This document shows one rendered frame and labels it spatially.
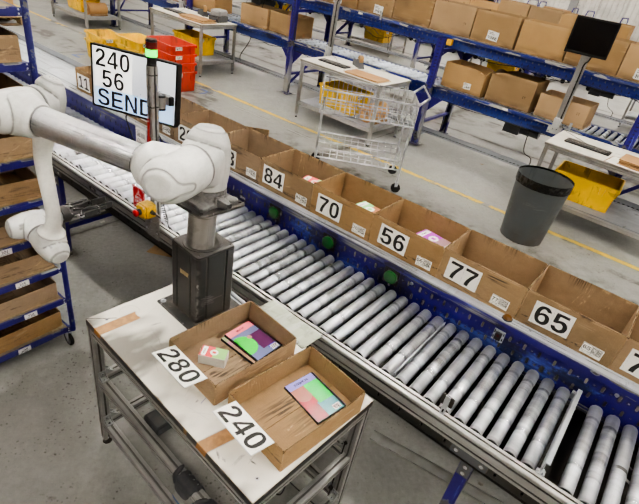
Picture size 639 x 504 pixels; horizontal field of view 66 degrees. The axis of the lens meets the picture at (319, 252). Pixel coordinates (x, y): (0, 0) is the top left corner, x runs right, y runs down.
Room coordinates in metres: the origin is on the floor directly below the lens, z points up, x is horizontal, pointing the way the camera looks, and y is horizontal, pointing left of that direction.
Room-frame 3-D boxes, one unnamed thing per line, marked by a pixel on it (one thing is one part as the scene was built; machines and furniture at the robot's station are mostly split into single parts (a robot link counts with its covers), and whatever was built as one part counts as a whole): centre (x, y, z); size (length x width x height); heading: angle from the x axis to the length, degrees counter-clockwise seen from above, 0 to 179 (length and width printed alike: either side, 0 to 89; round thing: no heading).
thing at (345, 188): (2.39, -0.15, 0.96); 0.39 x 0.29 x 0.17; 57
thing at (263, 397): (1.14, -0.02, 0.80); 0.38 x 0.28 x 0.10; 140
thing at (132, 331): (1.32, 0.28, 0.74); 1.00 x 0.58 x 0.03; 53
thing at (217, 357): (1.30, 0.31, 0.78); 0.10 x 0.06 x 0.05; 88
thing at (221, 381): (1.34, 0.25, 0.80); 0.38 x 0.28 x 0.10; 142
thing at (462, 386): (1.49, -0.70, 0.72); 0.52 x 0.05 x 0.05; 147
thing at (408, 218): (2.17, -0.48, 0.96); 0.39 x 0.29 x 0.17; 57
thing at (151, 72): (2.19, 0.88, 1.11); 0.12 x 0.05 x 0.88; 57
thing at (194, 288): (1.59, 0.45, 0.91); 0.26 x 0.26 x 0.33; 53
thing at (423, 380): (1.56, -0.59, 0.72); 0.52 x 0.05 x 0.05; 147
